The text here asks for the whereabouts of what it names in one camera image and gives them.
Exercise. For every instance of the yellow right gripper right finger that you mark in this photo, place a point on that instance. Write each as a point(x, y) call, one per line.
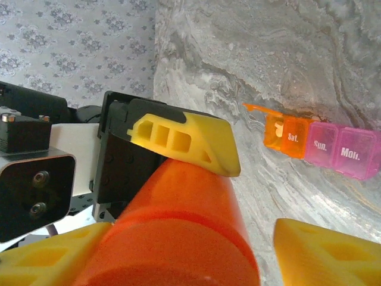
point(327, 262)

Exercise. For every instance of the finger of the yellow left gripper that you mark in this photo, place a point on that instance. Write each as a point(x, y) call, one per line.
point(208, 140)

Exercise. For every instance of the orange pill bottle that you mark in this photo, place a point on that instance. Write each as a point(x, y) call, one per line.
point(178, 232)

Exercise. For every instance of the orange and pink pill organizer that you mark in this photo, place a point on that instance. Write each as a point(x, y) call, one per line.
point(324, 146)

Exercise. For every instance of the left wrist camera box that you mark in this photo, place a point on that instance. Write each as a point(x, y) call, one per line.
point(35, 193)

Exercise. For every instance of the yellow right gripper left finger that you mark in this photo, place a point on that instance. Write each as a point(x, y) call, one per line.
point(35, 268)

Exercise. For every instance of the white pill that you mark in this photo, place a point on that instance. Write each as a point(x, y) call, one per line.
point(279, 128)

